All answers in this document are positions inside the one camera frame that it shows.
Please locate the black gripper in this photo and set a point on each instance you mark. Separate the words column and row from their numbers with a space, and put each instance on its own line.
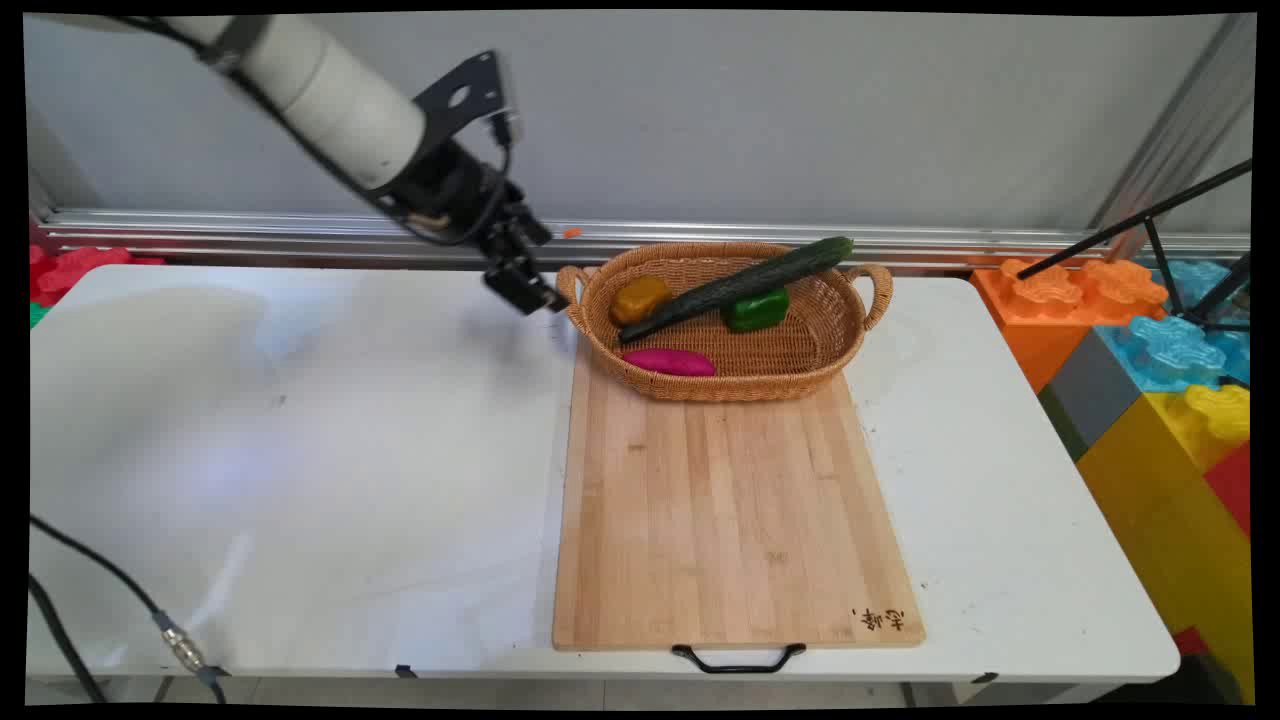
column 450, row 190

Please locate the long dark green cucumber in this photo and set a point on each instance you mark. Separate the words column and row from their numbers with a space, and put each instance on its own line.
column 740, row 285

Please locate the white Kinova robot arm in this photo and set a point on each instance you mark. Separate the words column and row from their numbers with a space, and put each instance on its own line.
column 330, row 95

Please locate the yellow-brown bell pepper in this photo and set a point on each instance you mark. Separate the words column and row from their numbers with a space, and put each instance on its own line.
column 640, row 298

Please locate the purple sweet potato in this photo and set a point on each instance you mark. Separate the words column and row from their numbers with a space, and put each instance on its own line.
column 668, row 362

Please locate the green bell pepper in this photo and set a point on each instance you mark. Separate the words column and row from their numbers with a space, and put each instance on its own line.
column 757, row 310

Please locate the woven wicker basket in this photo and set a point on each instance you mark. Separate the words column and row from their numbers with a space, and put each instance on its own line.
column 780, row 365

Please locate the bamboo cutting board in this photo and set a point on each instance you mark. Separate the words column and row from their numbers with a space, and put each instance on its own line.
column 730, row 520

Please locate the red foam puzzle pieces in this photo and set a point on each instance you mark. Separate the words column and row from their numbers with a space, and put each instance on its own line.
column 75, row 268

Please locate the green foam piece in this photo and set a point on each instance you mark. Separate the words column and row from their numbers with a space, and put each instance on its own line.
column 38, row 315

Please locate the orange foam block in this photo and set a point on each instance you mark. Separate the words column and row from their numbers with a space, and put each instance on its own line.
column 1040, row 320

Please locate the grey foam block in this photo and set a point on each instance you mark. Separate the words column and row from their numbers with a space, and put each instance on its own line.
column 1090, row 395

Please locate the black tripod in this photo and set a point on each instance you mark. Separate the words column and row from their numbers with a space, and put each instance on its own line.
column 1150, row 215

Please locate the blue foam block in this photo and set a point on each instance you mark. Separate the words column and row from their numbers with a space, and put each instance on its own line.
column 1170, row 350

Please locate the red foam block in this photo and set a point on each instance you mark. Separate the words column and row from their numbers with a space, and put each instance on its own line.
column 1232, row 485

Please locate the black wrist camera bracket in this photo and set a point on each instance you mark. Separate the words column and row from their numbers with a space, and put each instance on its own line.
column 460, row 95

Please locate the aluminium rail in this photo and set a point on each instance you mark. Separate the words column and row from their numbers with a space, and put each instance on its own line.
column 250, row 235

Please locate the aluminium frame post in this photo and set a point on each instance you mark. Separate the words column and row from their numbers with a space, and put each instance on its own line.
column 1170, row 130

